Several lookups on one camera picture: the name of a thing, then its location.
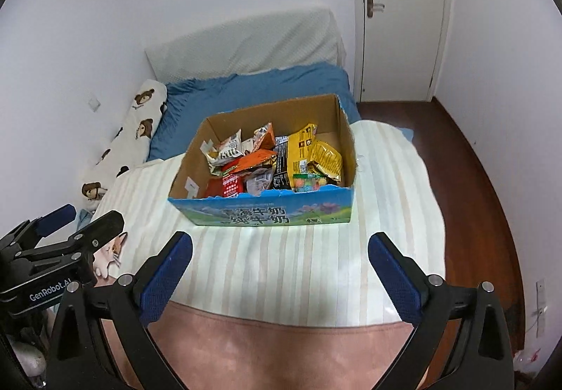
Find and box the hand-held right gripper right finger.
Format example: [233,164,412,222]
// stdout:
[368,232,515,390]

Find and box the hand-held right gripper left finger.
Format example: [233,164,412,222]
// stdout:
[46,231,194,390]

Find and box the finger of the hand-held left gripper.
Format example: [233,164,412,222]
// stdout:
[0,204,77,258]
[15,210,126,273]

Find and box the large red snack packet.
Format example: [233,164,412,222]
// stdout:
[206,173,247,198]

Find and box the blue printed cardboard box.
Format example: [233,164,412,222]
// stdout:
[168,94,356,227]

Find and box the colourful gummy candy packet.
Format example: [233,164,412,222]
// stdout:
[292,173,339,193]

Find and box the orange snack packet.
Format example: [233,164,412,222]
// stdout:
[233,150,278,174]

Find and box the pile of assorted snacks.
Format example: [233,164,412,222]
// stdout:
[201,122,344,198]

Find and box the cat print bedsheet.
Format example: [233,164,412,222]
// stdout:
[92,232,129,281]

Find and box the bear print long pillow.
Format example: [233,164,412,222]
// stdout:
[81,79,168,210]

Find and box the striped white blanket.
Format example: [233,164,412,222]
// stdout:
[92,120,449,327]

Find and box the pink blanket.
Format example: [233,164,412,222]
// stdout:
[101,300,444,390]

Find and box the blue bedsheet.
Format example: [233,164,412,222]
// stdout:
[147,63,416,162]

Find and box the white door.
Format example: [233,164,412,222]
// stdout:
[349,0,453,103]

